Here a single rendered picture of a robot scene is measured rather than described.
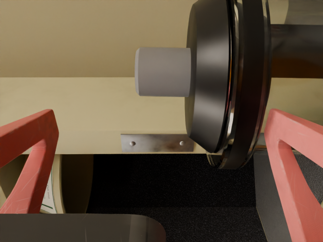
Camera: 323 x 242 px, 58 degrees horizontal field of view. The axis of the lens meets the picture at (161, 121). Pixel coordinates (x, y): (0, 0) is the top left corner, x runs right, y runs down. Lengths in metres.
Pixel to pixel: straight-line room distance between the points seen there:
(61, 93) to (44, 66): 0.42
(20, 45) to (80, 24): 0.15
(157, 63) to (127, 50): 0.54
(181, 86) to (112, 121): 0.14
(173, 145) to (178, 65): 0.14
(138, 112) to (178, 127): 0.05
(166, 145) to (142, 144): 0.02
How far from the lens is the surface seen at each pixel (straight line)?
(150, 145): 0.28
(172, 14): 0.67
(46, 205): 0.41
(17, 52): 0.77
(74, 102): 0.33
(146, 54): 0.16
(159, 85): 0.16
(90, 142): 0.29
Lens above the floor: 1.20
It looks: level
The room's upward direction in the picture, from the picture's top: 90 degrees counter-clockwise
